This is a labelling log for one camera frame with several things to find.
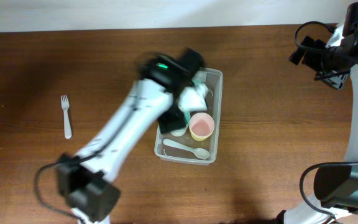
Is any green cup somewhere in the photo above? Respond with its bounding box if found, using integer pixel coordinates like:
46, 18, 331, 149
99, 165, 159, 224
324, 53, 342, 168
183, 111, 191, 128

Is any white plastic spoon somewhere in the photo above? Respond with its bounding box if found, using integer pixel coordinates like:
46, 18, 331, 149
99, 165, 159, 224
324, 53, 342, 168
163, 139, 211, 159

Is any white plastic fork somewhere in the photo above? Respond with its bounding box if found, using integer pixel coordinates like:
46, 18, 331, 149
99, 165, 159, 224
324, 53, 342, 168
60, 95, 72, 139

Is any yellow cup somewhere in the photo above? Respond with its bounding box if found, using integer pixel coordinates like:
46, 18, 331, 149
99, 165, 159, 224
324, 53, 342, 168
190, 129, 212, 142

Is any pink cup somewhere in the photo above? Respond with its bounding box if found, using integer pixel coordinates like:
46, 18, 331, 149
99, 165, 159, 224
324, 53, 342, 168
189, 113, 215, 136

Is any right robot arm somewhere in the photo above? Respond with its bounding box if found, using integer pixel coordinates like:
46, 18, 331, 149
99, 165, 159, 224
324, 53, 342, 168
274, 2, 358, 223

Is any clear plastic container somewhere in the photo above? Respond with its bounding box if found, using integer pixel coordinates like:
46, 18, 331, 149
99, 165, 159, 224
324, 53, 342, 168
154, 68, 223, 166

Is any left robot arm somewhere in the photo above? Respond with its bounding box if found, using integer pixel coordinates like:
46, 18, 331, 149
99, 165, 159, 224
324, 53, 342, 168
56, 49, 204, 223

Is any cream white cup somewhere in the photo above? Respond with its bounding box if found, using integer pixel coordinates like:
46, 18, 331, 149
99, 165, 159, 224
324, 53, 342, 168
170, 124, 189, 137

